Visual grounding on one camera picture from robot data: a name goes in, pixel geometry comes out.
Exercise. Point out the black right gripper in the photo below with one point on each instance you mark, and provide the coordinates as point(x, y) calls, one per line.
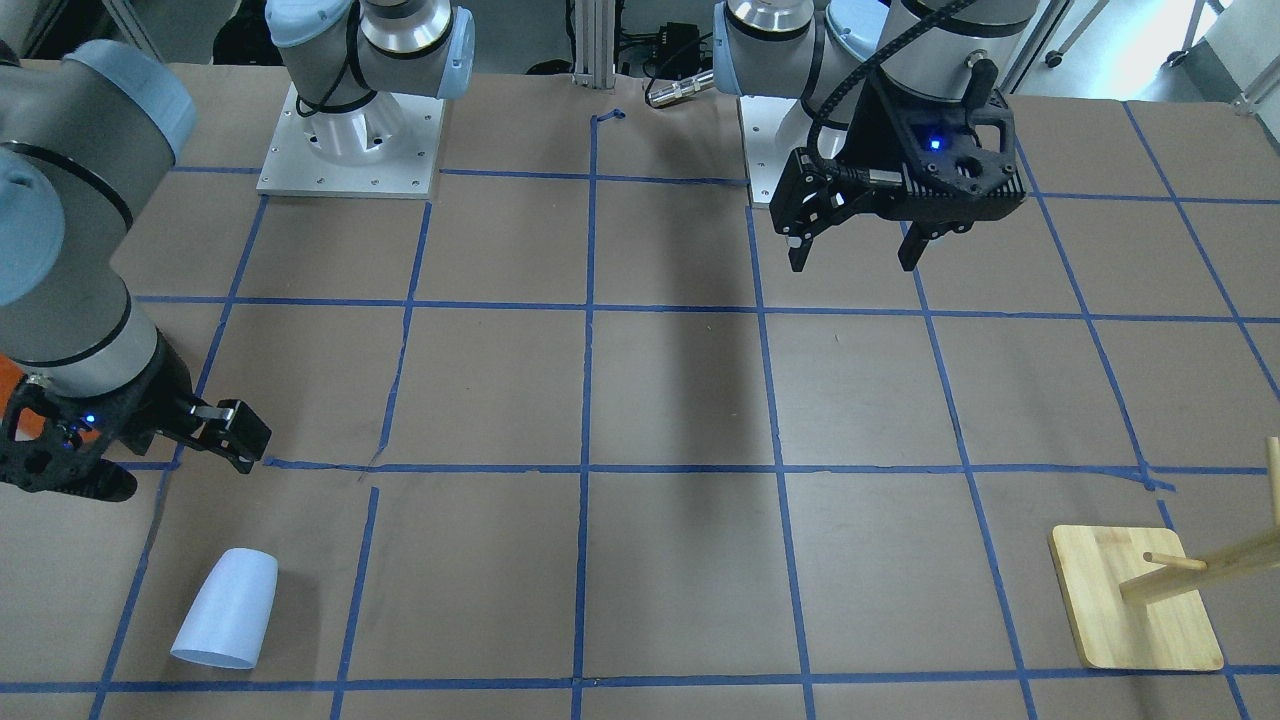
point(157, 401)

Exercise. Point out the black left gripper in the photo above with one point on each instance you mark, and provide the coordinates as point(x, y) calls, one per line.
point(878, 140)

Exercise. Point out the light blue plastic cup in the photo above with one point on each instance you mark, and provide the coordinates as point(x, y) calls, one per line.
point(226, 623)

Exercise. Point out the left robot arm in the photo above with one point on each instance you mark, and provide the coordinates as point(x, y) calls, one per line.
point(820, 53)

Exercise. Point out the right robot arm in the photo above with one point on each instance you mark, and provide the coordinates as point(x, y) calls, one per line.
point(84, 147)

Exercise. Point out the wooden cup tree stand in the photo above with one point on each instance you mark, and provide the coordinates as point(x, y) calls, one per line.
point(1133, 594)

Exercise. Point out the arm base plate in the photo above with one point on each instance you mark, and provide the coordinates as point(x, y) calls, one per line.
point(388, 149)
point(771, 128)

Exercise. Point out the aluminium frame post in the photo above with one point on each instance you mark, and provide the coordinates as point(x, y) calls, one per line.
point(594, 27)

